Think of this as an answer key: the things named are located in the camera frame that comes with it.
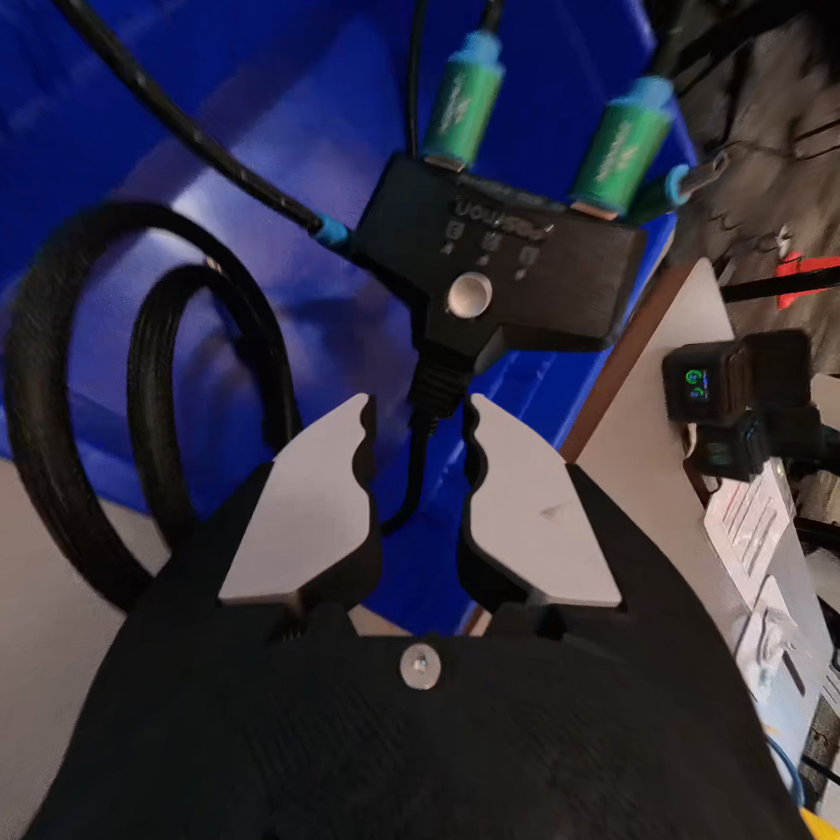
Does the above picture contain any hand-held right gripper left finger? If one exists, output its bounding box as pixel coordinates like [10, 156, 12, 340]
[218, 392, 384, 618]

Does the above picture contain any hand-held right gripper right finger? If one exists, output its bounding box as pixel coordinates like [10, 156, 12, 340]
[456, 392, 624, 611]

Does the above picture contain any speckled cable with green plugs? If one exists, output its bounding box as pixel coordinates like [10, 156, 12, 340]
[626, 154, 731, 227]

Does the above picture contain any black switch box with button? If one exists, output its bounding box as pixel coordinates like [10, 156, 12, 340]
[354, 154, 651, 536]

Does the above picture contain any blue plastic bin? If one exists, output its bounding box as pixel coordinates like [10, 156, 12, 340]
[0, 0, 700, 637]

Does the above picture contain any grey desk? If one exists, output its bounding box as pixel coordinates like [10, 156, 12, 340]
[0, 259, 840, 840]

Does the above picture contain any red plastic object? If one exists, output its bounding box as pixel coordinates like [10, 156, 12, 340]
[774, 252, 840, 309]

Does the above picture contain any clear bag with papers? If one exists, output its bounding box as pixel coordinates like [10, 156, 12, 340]
[702, 459, 821, 697]

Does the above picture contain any black cable with green plug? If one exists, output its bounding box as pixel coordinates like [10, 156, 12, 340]
[420, 0, 508, 173]
[570, 75, 677, 221]

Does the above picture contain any thick black braided cable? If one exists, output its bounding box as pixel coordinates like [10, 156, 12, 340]
[3, 202, 304, 613]

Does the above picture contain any thin blue cable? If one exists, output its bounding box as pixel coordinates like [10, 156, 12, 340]
[764, 731, 808, 811]

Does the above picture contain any black cable with blue end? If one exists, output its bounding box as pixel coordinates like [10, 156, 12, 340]
[52, 0, 358, 257]

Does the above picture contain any thin black cable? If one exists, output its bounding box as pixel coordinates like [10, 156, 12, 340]
[406, 0, 431, 160]

